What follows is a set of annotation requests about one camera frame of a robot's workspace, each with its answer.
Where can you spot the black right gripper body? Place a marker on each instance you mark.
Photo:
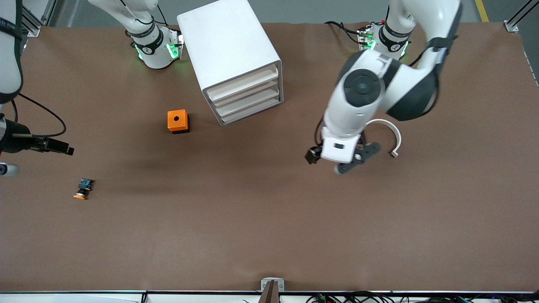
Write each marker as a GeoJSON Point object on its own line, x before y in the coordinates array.
{"type": "Point", "coordinates": [13, 136]}

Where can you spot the orange push button switch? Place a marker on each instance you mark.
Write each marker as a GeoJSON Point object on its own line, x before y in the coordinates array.
{"type": "Point", "coordinates": [85, 185]}

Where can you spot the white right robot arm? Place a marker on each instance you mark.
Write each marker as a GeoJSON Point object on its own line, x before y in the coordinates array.
{"type": "Point", "coordinates": [153, 57]}

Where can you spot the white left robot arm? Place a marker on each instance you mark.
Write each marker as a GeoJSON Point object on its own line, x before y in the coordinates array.
{"type": "Point", "coordinates": [404, 84]}

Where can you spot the white drawer cabinet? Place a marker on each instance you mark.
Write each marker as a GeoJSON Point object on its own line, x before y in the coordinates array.
{"type": "Point", "coordinates": [227, 42]}

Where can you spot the brown table cover sheet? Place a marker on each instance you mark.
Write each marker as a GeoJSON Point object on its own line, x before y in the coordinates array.
{"type": "Point", "coordinates": [252, 210]}

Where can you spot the orange box with hole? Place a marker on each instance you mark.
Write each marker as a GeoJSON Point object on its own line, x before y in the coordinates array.
{"type": "Point", "coordinates": [172, 124]}

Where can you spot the aluminium extrusion frame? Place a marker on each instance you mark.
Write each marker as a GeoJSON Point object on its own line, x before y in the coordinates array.
{"type": "Point", "coordinates": [36, 31]}
{"type": "Point", "coordinates": [511, 27]}

